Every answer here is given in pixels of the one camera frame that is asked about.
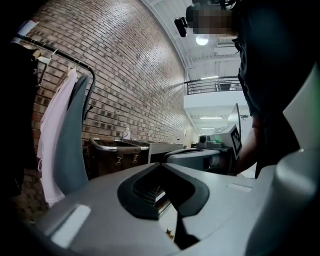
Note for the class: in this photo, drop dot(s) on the black head-worn camera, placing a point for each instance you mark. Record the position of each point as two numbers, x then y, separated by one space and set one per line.
181 26

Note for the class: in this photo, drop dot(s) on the pale lavender garment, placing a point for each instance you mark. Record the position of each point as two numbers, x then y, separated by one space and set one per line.
53 150

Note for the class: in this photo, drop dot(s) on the black garment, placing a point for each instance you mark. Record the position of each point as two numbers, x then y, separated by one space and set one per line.
21 112

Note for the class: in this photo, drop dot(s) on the person's right forearm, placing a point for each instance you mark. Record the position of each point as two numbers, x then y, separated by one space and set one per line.
247 150

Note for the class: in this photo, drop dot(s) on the white hanger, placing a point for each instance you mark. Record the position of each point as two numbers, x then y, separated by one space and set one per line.
53 53

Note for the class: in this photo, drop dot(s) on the black balcony railing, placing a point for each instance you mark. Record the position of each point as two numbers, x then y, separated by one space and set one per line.
212 85

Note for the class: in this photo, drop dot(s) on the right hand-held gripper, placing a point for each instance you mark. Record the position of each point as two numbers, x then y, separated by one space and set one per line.
225 155

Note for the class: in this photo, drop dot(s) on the clear water bottle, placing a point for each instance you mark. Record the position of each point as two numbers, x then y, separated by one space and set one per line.
127 133

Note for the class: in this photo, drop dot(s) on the person's black clothing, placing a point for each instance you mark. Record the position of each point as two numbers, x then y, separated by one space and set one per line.
270 75

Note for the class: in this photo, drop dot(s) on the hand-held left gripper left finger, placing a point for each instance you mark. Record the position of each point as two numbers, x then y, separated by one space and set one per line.
100 212

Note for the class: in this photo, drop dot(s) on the round ceiling lamp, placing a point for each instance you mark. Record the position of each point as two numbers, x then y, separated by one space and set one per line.
202 40

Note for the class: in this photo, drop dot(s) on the black clothes rack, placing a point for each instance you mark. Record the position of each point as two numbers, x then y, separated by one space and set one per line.
86 68

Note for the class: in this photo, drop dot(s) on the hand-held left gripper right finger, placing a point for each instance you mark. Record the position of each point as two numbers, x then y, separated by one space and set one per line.
225 212

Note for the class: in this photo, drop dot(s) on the dark blue garment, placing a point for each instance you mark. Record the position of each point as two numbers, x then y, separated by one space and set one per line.
72 150

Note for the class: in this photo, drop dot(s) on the person's head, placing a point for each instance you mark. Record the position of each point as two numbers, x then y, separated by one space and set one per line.
212 22

